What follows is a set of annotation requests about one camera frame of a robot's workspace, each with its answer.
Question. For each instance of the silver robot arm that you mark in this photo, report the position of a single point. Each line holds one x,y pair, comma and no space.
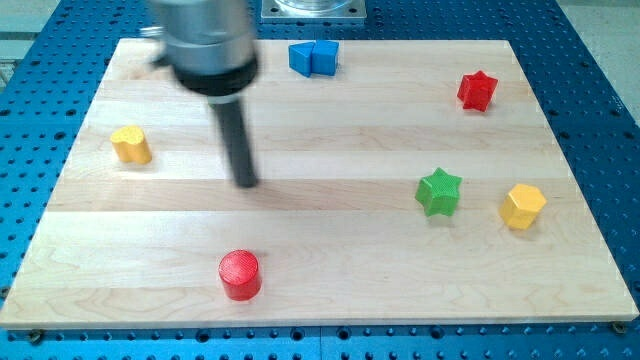
209,44

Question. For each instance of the yellow hexagon block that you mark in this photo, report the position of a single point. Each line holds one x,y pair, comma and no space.
521,206

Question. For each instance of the light wooden board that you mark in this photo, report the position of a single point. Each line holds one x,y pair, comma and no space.
334,222

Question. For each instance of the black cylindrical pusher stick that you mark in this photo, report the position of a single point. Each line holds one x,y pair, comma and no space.
229,114

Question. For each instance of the green star block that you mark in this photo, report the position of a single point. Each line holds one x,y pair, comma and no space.
438,193

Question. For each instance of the red cylinder block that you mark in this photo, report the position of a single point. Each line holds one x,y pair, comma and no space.
240,274

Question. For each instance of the blue cube block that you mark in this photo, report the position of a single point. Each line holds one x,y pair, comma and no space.
324,57

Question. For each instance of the blue triangle block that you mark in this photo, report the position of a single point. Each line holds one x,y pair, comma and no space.
300,58

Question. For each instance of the red star block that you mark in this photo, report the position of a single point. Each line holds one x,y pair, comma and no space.
476,91

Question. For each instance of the left board clamp screw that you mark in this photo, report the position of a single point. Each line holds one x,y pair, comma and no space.
35,336

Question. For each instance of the board clamp screw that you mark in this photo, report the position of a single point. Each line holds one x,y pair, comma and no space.
35,336
618,327

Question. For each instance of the right board clamp screw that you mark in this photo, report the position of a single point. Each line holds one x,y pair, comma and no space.
618,327

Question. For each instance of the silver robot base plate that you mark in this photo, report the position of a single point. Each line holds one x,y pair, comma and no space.
285,11

